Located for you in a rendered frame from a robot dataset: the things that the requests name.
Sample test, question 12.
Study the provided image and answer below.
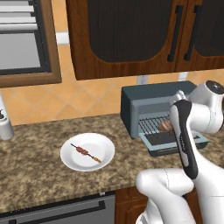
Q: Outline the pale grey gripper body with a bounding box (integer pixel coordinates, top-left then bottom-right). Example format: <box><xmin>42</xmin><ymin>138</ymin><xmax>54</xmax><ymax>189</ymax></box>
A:
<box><xmin>170</xmin><ymin>89</ymin><xmax>188</xmax><ymax>103</ymax></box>

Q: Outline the grey toaster oven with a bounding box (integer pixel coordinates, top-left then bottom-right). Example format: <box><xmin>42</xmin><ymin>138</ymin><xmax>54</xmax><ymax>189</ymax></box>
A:
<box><xmin>120</xmin><ymin>80</ymin><xmax>210</xmax><ymax>158</ymax></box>

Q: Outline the toaster oven door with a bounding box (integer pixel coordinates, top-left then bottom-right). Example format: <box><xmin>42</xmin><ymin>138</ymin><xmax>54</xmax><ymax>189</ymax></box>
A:
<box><xmin>138</xmin><ymin>130</ymin><xmax>210</xmax><ymax>158</ymax></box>

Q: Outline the wide brown cupboard door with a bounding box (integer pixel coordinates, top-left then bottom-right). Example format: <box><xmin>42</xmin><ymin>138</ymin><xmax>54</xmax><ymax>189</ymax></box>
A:
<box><xmin>65</xmin><ymin>0</ymin><xmax>189</xmax><ymax>81</ymax></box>

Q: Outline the kebab skewer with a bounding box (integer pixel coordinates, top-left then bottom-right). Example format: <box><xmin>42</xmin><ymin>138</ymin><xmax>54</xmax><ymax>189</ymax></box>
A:
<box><xmin>69</xmin><ymin>143</ymin><xmax>102</xmax><ymax>164</ymax></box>

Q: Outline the brown base cupboard door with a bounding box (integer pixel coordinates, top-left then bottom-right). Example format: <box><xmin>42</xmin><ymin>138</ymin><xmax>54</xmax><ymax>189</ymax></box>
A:
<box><xmin>114</xmin><ymin>185</ymin><xmax>203</xmax><ymax>224</ymax></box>

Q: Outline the white round plate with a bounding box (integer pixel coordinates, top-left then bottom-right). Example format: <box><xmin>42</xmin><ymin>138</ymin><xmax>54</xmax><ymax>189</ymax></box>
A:
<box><xmin>59</xmin><ymin>132</ymin><xmax>116</xmax><ymax>172</ymax></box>

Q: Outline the wood framed window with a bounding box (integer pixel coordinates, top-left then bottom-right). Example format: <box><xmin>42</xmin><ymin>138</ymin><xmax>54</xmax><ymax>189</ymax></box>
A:
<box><xmin>0</xmin><ymin>0</ymin><xmax>63</xmax><ymax>88</ymax></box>

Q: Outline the grey dishwasher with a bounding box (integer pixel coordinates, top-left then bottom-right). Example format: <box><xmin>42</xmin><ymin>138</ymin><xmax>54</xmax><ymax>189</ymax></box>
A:
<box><xmin>0</xmin><ymin>191</ymin><xmax>116</xmax><ymax>224</ymax></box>

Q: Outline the toaster oven wire rack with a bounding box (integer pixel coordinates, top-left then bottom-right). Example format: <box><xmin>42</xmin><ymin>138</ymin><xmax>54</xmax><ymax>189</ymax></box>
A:
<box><xmin>137</xmin><ymin>115</ymin><xmax>176</xmax><ymax>136</ymax></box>

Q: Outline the black cupboard handle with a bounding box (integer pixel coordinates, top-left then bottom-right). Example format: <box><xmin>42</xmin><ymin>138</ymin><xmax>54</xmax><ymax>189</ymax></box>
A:
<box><xmin>183</xmin><ymin>4</ymin><xmax>203</xmax><ymax>62</ymax></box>
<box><xmin>166</xmin><ymin>4</ymin><xmax>185</xmax><ymax>63</ymax></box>

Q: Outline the white wall switch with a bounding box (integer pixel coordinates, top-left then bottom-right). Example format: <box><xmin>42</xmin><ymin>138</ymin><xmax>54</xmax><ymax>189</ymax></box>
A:
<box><xmin>54</xmin><ymin>31</ymin><xmax>71</xmax><ymax>46</ymax></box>

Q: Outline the black dishwasher handle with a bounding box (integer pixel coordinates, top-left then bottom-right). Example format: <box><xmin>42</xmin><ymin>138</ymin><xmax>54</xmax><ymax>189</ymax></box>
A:
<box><xmin>0</xmin><ymin>199</ymin><xmax>107</xmax><ymax>224</ymax></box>

